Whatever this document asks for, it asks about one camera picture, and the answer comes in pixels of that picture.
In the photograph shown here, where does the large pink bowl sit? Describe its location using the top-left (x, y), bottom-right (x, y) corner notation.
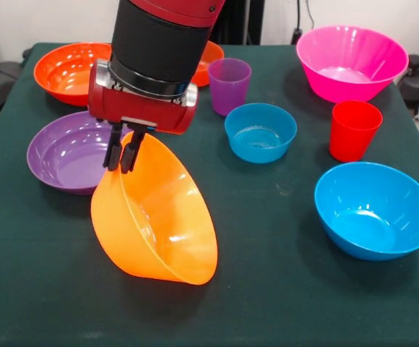
top-left (295, 24), bottom-right (410, 104)

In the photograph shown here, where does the dark green table cloth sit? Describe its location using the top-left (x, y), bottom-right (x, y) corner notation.
top-left (0, 42), bottom-right (419, 347)

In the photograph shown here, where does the small red-orange bowl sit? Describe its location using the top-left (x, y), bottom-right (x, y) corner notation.
top-left (191, 40), bottom-right (225, 88)

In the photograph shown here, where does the large orange bowl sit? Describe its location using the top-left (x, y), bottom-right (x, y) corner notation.
top-left (90, 130), bottom-right (219, 286)

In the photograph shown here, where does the red cup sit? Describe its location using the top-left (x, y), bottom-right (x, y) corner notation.
top-left (329, 100), bottom-right (384, 163)

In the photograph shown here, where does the wide red-orange bowl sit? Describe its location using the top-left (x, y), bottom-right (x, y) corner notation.
top-left (33, 41), bottom-right (113, 107)

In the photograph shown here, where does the black plug with cable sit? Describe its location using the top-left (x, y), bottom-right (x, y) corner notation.
top-left (290, 0), bottom-right (315, 45)

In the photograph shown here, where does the large blue bowl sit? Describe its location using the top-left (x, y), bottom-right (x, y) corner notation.
top-left (314, 161), bottom-right (419, 262)

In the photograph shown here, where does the purple cup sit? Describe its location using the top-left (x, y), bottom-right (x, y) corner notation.
top-left (207, 57), bottom-right (252, 117)

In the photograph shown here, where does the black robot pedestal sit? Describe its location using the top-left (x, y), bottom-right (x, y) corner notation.
top-left (212, 0), bottom-right (265, 46)

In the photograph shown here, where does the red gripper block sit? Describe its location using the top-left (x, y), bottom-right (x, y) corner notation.
top-left (87, 67), bottom-right (199, 175)

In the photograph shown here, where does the small blue bowl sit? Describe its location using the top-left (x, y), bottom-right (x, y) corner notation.
top-left (224, 103), bottom-right (298, 165)

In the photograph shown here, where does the wide purple bowl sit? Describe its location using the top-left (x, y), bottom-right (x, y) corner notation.
top-left (26, 110), bottom-right (134, 197)

